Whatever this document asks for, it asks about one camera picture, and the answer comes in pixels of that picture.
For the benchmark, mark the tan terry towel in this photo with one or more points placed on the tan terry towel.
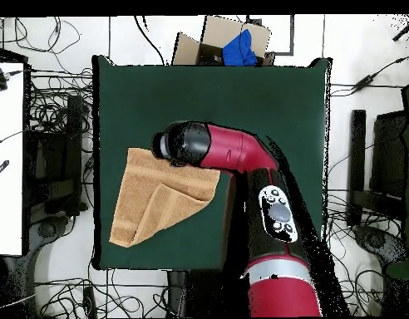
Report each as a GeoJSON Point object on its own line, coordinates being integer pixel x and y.
{"type": "Point", "coordinates": [148, 186]}

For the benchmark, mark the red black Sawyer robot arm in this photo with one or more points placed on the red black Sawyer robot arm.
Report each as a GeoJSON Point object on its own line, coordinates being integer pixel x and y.
{"type": "Point", "coordinates": [241, 153]}

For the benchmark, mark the dark green table cloth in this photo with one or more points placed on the dark green table cloth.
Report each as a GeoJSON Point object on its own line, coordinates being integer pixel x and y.
{"type": "Point", "coordinates": [191, 93]}

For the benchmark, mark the blue garment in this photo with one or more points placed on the blue garment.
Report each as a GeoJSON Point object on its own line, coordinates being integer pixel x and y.
{"type": "Point", "coordinates": [239, 51]}

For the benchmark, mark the open cardboard box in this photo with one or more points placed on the open cardboard box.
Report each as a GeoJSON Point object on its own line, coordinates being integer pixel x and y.
{"type": "Point", "coordinates": [221, 31]}

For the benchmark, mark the black equipment rack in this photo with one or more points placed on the black equipment rack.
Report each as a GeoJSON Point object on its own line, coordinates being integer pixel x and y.
{"type": "Point", "coordinates": [55, 159]}

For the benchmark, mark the black upright stand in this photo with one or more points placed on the black upright stand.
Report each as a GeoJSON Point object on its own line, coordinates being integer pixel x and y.
{"type": "Point", "coordinates": [357, 149]}

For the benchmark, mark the black round floor foot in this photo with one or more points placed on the black round floor foot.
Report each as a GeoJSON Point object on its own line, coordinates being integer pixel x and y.
{"type": "Point", "coordinates": [47, 229]}

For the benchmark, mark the black power strip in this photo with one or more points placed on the black power strip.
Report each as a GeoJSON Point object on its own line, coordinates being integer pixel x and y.
{"type": "Point", "coordinates": [89, 302]}

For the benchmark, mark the dark grey chair base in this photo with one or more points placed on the dark grey chair base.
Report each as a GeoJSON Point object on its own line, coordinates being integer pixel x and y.
{"type": "Point", "coordinates": [377, 241]}

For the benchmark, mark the white desk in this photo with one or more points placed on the white desk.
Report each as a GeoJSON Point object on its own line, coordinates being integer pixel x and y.
{"type": "Point", "coordinates": [6, 149]}

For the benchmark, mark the black bar with white print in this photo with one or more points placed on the black bar with white print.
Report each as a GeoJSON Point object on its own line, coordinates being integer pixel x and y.
{"type": "Point", "coordinates": [0, 170]}

